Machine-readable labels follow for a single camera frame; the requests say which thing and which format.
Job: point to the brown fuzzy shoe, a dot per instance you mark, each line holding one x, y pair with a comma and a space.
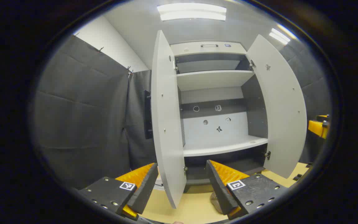
215, 201

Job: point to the small black table bracket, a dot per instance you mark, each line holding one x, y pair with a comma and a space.
297, 177
309, 165

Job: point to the white cabinet door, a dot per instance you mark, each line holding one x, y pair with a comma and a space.
166, 109
281, 109

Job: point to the black backdrop cloth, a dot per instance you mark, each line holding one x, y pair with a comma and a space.
82, 118

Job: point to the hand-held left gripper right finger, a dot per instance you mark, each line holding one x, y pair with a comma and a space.
218, 186

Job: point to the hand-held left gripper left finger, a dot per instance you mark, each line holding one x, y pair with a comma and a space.
144, 193

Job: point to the white shoe cabinet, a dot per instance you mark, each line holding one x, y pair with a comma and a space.
216, 79

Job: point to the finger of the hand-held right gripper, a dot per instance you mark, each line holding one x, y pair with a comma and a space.
317, 127

